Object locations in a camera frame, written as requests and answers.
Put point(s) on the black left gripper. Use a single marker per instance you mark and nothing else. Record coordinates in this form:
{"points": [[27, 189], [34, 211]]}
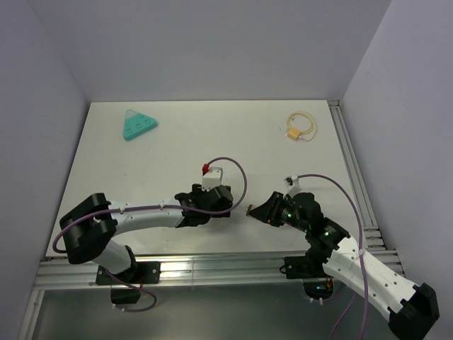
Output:
{"points": [[197, 190]]}

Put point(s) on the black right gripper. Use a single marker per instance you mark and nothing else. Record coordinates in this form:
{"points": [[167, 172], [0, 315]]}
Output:
{"points": [[268, 211]]}

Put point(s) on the yellow charger with cable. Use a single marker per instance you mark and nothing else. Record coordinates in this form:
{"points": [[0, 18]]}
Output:
{"points": [[293, 134]]}

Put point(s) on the brown cube charger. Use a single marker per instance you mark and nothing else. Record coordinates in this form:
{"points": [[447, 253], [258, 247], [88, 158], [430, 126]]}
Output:
{"points": [[249, 209]]}

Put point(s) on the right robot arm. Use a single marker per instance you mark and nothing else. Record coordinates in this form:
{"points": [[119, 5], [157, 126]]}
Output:
{"points": [[410, 310]]}

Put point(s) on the teal triangular sheet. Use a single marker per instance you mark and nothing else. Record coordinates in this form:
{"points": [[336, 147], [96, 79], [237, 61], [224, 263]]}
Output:
{"points": [[137, 124]]}

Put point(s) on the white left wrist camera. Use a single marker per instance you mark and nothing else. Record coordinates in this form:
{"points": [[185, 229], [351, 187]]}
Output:
{"points": [[211, 177]]}

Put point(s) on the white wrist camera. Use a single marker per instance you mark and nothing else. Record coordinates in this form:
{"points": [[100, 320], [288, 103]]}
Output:
{"points": [[293, 186], [211, 177]]}

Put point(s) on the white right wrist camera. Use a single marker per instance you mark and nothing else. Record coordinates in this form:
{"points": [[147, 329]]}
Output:
{"points": [[293, 186]]}

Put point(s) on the aluminium table frame rail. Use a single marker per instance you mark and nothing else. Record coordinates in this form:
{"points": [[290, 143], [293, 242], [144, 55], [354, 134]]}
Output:
{"points": [[55, 273]]}

